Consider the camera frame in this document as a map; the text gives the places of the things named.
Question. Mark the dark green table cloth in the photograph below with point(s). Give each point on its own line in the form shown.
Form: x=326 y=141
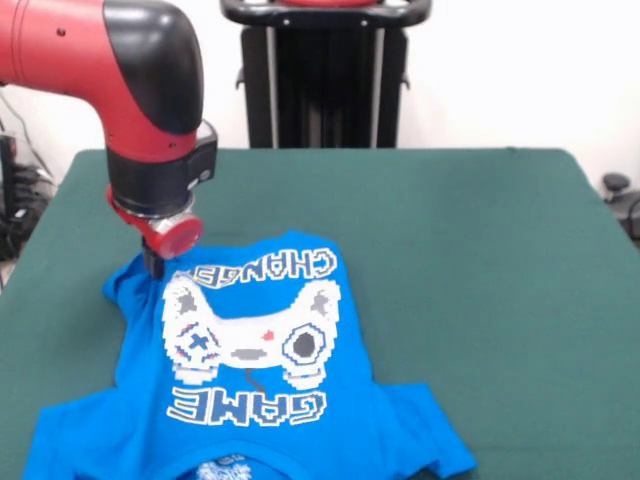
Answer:
x=500 y=300

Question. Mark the black chair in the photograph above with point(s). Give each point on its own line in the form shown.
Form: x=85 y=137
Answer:
x=622 y=195

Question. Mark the black electronics box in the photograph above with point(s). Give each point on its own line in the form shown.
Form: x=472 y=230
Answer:
x=7 y=175

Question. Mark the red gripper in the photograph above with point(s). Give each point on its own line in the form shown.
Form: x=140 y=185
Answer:
x=177 y=240

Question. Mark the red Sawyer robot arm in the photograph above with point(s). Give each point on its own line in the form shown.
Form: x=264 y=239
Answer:
x=125 y=100

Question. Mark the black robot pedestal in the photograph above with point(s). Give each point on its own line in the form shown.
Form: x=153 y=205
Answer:
x=325 y=75

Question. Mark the blue printed t-shirt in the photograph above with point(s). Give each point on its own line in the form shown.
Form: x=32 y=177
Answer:
x=325 y=425

